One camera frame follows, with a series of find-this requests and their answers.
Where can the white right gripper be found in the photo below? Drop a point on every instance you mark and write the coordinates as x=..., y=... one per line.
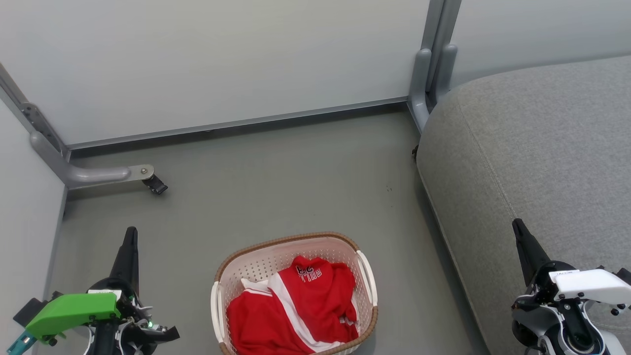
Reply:
x=589, y=285

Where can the grey fabric sofa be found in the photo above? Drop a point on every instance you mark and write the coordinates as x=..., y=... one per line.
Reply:
x=532, y=148

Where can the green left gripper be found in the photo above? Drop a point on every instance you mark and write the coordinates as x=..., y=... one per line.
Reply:
x=74, y=310

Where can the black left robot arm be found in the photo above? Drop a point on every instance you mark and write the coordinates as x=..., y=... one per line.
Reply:
x=104, y=341

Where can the white laundry basket brown rim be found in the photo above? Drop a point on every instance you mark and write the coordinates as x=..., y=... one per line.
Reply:
x=256, y=266

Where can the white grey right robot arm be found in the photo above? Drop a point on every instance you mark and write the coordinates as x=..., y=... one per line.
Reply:
x=567, y=337

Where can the red and white shirt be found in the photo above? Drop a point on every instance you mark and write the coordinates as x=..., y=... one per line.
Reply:
x=305, y=305

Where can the grey partition bottom rail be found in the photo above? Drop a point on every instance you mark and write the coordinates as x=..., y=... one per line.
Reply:
x=236, y=123

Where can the teal plastic clip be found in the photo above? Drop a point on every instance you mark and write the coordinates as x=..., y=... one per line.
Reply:
x=18, y=343

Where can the grey partition foot with caster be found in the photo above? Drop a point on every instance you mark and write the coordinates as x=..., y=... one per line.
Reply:
x=93, y=175

